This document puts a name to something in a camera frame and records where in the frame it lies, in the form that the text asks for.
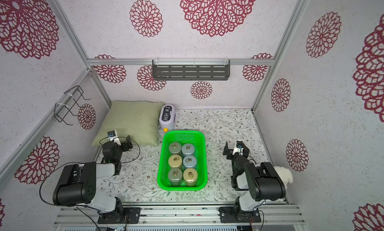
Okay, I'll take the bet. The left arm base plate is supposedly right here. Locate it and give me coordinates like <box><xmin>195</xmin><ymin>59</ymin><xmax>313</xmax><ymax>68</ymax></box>
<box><xmin>97</xmin><ymin>208</ymin><xmax>141</xmax><ymax>225</ymax></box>

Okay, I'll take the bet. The green plastic basket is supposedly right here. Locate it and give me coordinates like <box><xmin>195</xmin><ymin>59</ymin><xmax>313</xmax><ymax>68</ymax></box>
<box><xmin>158</xmin><ymin>131</ymin><xmax>208</xmax><ymax>191</ymax></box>

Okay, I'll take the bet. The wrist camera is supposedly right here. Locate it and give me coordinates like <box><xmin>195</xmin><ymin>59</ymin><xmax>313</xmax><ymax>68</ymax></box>
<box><xmin>107</xmin><ymin>130</ymin><xmax>121</xmax><ymax>146</ymax></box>
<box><xmin>232</xmin><ymin>145</ymin><xmax>244</xmax><ymax>156</ymax></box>

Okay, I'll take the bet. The white digital clock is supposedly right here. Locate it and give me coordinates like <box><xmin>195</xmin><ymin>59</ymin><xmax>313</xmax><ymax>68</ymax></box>
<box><xmin>159</xmin><ymin>104</ymin><xmax>176</xmax><ymax>133</ymax></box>

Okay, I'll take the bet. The blue-grey canister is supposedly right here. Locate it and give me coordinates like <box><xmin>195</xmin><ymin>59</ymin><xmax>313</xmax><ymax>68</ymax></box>
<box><xmin>183</xmin><ymin>155</ymin><xmax>197</xmax><ymax>169</ymax></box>
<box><xmin>182</xmin><ymin>144</ymin><xmax>195</xmax><ymax>157</ymax></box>

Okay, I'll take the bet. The black wire wall rack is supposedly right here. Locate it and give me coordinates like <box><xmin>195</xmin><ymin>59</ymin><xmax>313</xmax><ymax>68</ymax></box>
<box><xmin>53</xmin><ymin>85</ymin><xmax>90</xmax><ymax>126</ymax></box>

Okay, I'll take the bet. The grey wall shelf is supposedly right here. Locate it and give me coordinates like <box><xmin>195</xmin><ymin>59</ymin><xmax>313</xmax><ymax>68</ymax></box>
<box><xmin>152</xmin><ymin>59</ymin><xmax>230</xmax><ymax>81</ymax></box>

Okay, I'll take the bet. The grey-green canister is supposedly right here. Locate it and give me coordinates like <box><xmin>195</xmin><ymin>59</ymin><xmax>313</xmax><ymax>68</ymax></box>
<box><xmin>168</xmin><ymin>168</ymin><xmax>183</xmax><ymax>187</ymax></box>
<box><xmin>169</xmin><ymin>142</ymin><xmax>182</xmax><ymax>156</ymax></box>

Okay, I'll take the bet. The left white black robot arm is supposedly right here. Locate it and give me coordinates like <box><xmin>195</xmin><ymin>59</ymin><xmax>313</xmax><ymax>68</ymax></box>
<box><xmin>53</xmin><ymin>136</ymin><xmax>133</xmax><ymax>224</ymax></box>

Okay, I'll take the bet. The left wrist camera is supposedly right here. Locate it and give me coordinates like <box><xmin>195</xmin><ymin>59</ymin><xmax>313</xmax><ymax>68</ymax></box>
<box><xmin>107</xmin><ymin>130</ymin><xmax>121</xmax><ymax>146</ymax></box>

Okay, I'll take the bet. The green pillow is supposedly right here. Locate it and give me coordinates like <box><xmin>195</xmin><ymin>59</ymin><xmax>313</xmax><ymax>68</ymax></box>
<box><xmin>91</xmin><ymin>100</ymin><xmax>165</xmax><ymax>147</ymax></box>

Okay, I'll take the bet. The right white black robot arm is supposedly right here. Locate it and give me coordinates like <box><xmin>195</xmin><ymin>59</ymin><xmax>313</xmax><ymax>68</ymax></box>
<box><xmin>219</xmin><ymin>141</ymin><xmax>286</xmax><ymax>223</ymax></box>

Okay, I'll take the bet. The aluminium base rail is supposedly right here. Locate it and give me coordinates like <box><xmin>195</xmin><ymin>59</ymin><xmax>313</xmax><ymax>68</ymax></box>
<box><xmin>53</xmin><ymin>203</ymin><xmax>306</xmax><ymax>227</ymax></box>

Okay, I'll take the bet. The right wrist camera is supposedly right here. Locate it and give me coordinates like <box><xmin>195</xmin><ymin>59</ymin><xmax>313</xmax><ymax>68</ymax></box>
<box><xmin>232</xmin><ymin>145</ymin><xmax>244</xmax><ymax>156</ymax></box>

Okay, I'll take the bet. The white plush dog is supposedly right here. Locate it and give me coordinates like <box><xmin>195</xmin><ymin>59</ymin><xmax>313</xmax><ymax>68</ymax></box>
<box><xmin>274</xmin><ymin>166</ymin><xmax>294</xmax><ymax>189</ymax></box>

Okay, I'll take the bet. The beige canister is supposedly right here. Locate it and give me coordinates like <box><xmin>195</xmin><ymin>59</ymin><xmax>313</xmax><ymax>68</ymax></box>
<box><xmin>168</xmin><ymin>155</ymin><xmax>183</xmax><ymax>169</ymax></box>
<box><xmin>183</xmin><ymin>168</ymin><xmax>198</xmax><ymax>187</ymax></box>

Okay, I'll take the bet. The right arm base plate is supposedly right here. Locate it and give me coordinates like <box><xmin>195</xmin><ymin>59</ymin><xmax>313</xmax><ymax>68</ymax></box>
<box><xmin>218</xmin><ymin>206</ymin><xmax>262</xmax><ymax>224</ymax></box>

